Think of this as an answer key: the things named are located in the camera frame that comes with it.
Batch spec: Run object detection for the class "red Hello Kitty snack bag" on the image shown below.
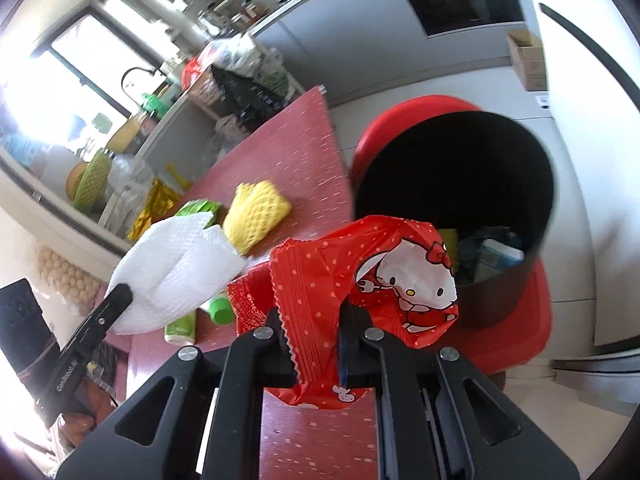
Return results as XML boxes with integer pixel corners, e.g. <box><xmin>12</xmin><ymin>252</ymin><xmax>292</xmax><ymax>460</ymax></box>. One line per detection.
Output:
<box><xmin>227</xmin><ymin>216</ymin><xmax>459</xmax><ymax>410</ymax></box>

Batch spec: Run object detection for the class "person's left hand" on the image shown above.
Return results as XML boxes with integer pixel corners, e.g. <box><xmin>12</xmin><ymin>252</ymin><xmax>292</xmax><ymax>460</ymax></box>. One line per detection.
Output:
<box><xmin>46</xmin><ymin>374</ymin><xmax>120</xmax><ymax>461</ymax></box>

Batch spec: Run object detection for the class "black kitchen faucet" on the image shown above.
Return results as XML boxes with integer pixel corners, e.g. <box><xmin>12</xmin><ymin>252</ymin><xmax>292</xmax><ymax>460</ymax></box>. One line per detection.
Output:
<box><xmin>120</xmin><ymin>66</ymin><xmax>166</xmax><ymax>107</ymax></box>

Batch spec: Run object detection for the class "black plastic bag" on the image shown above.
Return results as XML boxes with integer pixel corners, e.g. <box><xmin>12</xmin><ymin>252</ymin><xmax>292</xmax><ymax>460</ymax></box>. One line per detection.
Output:
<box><xmin>208</xmin><ymin>64</ymin><xmax>288</xmax><ymax>132</ymax></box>

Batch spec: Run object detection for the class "black trash bin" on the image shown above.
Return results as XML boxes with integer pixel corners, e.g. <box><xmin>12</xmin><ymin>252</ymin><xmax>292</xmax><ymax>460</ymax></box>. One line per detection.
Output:
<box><xmin>352</xmin><ymin>110</ymin><xmax>554</xmax><ymax>330</ymax></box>

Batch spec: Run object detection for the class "cardboard box on floor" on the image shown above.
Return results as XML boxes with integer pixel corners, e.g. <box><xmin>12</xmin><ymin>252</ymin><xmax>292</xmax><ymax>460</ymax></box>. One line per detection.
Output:
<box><xmin>506</xmin><ymin>29</ymin><xmax>548</xmax><ymax>91</ymax></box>

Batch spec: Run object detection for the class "white refrigerator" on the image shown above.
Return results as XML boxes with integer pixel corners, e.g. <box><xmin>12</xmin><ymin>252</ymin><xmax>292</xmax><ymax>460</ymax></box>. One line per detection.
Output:
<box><xmin>533</xmin><ymin>0</ymin><xmax>639</xmax><ymax>403</ymax></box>

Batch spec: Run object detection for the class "white bottle green cap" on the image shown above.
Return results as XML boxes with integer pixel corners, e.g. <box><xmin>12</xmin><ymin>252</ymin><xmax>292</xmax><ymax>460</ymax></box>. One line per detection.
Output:
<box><xmin>198</xmin><ymin>292</ymin><xmax>235</xmax><ymax>326</ymax></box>

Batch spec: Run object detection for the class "gold foil bag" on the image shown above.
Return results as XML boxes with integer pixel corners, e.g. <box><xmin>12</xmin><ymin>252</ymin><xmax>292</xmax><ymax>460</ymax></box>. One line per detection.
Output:
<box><xmin>127</xmin><ymin>177</ymin><xmax>182</xmax><ymax>243</ymax></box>

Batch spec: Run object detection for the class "clear plastic bag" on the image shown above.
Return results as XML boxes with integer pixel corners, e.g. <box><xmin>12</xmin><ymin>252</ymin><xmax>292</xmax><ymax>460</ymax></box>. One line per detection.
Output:
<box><xmin>99</xmin><ymin>154</ymin><xmax>155</xmax><ymax>238</ymax></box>

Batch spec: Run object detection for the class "white paper towel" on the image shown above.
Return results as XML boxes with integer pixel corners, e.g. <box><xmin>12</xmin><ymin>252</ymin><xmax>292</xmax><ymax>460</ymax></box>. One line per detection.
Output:
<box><xmin>108</xmin><ymin>211</ymin><xmax>246</xmax><ymax>335</ymax></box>

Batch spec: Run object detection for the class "yellow ridged sponge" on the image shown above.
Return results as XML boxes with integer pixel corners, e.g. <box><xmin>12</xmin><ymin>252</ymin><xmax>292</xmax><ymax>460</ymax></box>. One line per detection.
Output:
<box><xmin>222</xmin><ymin>180</ymin><xmax>292</xmax><ymax>256</ymax></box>

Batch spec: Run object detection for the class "blue plasters box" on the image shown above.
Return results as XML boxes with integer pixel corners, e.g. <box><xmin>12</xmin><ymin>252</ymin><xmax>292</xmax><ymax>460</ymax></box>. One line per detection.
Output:
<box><xmin>474</xmin><ymin>238</ymin><xmax>524</xmax><ymax>283</ymax></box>

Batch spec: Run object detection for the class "green woven basket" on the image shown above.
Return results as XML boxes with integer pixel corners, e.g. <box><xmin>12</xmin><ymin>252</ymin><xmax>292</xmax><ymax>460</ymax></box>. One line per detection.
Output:
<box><xmin>74</xmin><ymin>148</ymin><xmax>113</xmax><ymax>214</ymax></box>

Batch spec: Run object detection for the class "green snack bag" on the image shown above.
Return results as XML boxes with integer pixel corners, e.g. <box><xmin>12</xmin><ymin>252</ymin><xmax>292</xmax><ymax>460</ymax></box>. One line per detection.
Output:
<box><xmin>176</xmin><ymin>198</ymin><xmax>221</xmax><ymax>229</ymax></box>

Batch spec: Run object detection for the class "red stool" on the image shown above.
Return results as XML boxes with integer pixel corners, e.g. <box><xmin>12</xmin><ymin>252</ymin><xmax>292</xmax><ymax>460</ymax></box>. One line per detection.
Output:
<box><xmin>350</xmin><ymin>96</ymin><xmax>555</xmax><ymax>375</ymax></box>

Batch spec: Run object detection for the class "coconut water bottle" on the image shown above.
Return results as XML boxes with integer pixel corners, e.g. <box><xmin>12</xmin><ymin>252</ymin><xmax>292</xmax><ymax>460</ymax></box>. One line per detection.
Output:
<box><xmin>164</xmin><ymin>311</ymin><xmax>196</xmax><ymax>347</ymax></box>

